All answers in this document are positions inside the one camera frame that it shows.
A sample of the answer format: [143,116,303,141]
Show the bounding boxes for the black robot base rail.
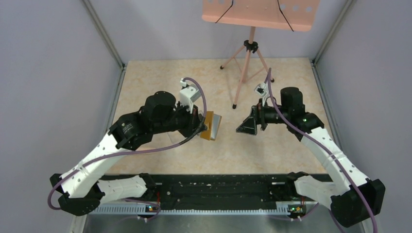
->
[95,173,351,211]

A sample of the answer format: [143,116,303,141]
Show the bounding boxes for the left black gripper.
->
[153,100,207,138]

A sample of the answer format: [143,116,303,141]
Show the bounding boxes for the pink music stand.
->
[202,0,320,109]

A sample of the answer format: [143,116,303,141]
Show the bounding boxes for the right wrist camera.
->
[254,82,268,100]

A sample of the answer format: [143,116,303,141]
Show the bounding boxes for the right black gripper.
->
[236,99,290,135]

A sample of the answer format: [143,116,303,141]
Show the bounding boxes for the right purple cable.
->
[264,67,379,233]

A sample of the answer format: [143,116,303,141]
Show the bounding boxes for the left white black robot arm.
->
[48,87,206,216]

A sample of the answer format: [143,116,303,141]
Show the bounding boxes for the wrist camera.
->
[254,82,268,100]
[179,79,200,114]

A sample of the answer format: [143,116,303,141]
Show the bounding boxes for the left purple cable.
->
[47,77,207,222]

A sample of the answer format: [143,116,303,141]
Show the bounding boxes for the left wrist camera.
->
[179,79,200,114]

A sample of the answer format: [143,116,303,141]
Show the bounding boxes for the white slotted cable duct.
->
[91,204,303,216]

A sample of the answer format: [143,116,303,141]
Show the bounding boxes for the purple cable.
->
[47,77,207,222]
[264,67,379,233]

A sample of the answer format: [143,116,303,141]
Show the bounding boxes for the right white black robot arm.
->
[237,83,385,233]

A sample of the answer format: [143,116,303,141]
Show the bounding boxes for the orange leather card holder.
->
[200,111,222,141]

